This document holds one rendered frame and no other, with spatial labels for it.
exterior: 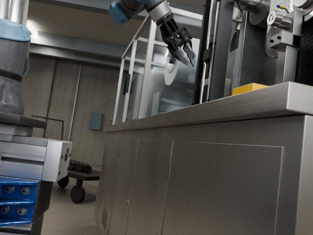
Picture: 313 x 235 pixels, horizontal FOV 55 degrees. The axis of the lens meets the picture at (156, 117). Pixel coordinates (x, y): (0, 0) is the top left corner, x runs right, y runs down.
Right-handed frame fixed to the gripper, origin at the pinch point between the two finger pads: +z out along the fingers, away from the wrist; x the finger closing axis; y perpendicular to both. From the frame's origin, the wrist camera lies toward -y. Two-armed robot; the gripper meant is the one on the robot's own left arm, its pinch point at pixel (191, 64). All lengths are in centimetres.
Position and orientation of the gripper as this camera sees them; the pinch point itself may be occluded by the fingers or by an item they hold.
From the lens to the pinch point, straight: 116.7
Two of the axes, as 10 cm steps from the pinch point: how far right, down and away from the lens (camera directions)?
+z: 5.6, 7.8, 2.9
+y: 2.0, 2.2, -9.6
